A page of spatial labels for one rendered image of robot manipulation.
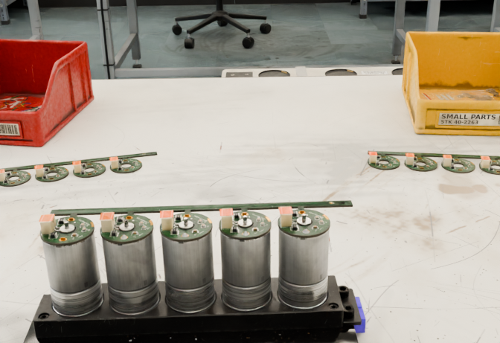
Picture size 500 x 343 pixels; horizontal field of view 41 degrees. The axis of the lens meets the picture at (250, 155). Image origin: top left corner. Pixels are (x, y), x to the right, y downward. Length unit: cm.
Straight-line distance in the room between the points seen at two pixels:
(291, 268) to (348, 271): 8
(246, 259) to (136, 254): 5
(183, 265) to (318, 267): 6
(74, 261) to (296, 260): 10
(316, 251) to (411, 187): 19
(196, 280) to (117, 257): 4
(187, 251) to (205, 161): 22
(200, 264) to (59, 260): 6
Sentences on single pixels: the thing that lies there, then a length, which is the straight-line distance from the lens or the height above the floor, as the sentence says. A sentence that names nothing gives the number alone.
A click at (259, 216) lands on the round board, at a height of 81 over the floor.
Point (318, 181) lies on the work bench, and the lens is 50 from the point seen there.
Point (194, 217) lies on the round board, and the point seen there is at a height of 81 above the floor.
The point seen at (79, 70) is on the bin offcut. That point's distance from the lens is 65.
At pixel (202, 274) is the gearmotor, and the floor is 79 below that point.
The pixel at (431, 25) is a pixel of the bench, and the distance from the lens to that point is 273.
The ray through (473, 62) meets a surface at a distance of 70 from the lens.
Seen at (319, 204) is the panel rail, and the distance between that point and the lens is 34.
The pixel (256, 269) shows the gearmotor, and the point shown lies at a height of 79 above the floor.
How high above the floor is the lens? 97
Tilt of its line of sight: 25 degrees down
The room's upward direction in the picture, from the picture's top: 1 degrees counter-clockwise
